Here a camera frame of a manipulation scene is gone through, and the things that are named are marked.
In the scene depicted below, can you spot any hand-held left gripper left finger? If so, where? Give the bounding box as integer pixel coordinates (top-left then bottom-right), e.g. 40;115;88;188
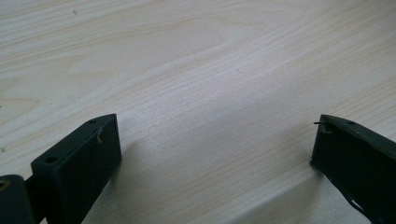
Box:
30;113;122;224

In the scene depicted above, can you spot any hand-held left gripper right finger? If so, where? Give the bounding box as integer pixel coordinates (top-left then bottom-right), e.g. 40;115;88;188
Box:
309;114;396;224

